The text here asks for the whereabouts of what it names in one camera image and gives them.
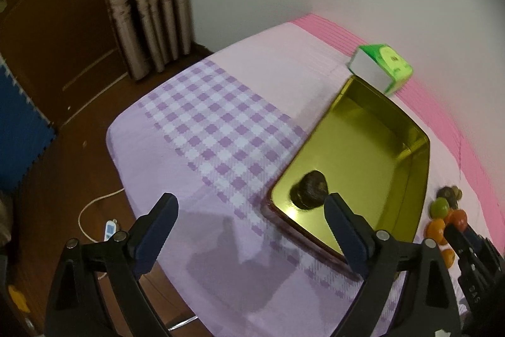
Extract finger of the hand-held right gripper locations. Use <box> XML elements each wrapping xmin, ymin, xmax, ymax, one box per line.
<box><xmin>445</xmin><ymin>222</ymin><xmax>480</xmax><ymax>278</ymax></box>
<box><xmin>467</xmin><ymin>228</ymin><xmax>502</xmax><ymax>262</ymax></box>

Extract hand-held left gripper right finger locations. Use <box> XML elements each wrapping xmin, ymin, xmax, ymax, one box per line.
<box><xmin>323</xmin><ymin>192</ymin><xmax>462</xmax><ymax>337</ymax></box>

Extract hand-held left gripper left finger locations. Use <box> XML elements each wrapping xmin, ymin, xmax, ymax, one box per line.
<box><xmin>44</xmin><ymin>193</ymin><xmax>179</xmax><ymax>337</ymax></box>

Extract orange tangerine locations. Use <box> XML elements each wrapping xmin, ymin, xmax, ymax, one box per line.
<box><xmin>440</xmin><ymin>248</ymin><xmax>456</xmax><ymax>270</ymax></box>
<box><xmin>425</xmin><ymin>219</ymin><xmax>448</xmax><ymax>246</ymax></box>

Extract gold metal tin box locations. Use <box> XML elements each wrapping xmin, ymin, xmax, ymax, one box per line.
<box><xmin>265</xmin><ymin>75</ymin><xmax>431</xmax><ymax>274</ymax></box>

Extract red-orange round fruit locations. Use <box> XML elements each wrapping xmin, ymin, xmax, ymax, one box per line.
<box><xmin>445</xmin><ymin>208</ymin><xmax>468</xmax><ymax>231</ymax></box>

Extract bright green round fruit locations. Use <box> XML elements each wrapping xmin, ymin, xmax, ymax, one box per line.
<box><xmin>429</xmin><ymin>198</ymin><xmax>450</xmax><ymax>220</ymax></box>

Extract white power strip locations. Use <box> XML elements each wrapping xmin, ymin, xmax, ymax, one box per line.
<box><xmin>103</xmin><ymin>219</ymin><xmax>119</xmax><ymax>242</ymax></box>

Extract dark brown wrinkled fruit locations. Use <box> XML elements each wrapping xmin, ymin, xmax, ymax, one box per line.
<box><xmin>290</xmin><ymin>170</ymin><xmax>331</xmax><ymax>210</ymax></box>

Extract lilac checked bed sheet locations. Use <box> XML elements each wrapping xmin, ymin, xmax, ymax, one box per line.
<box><xmin>106</xmin><ymin>21</ymin><xmax>486</xmax><ymax>337</ymax></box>

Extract yellow plastic object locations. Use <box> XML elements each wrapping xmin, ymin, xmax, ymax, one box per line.
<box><xmin>8</xmin><ymin>285</ymin><xmax>30</xmax><ymax>314</ymax></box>

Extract blue foam floor mat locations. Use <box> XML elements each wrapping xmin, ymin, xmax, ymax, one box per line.
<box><xmin>0</xmin><ymin>55</ymin><xmax>60</xmax><ymax>192</ymax></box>

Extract green tissue pack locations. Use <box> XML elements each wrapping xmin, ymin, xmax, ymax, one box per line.
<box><xmin>346</xmin><ymin>43</ymin><xmax>414</xmax><ymax>96</ymax></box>

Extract brown wooden wardrobe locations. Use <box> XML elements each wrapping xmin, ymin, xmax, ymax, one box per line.
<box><xmin>0</xmin><ymin>0</ymin><xmax>131</xmax><ymax>128</ymax></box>

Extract beige patterned curtain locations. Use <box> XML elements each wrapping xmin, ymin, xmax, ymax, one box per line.
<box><xmin>90</xmin><ymin>0</ymin><xmax>195</xmax><ymax>82</ymax></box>

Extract white cable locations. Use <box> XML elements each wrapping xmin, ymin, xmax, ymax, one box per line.
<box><xmin>78</xmin><ymin>189</ymin><xmax>125</xmax><ymax>243</ymax></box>
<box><xmin>168</xmin><ymin>315</ymin><xmax>198</xmax><ymax>330</ymax></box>

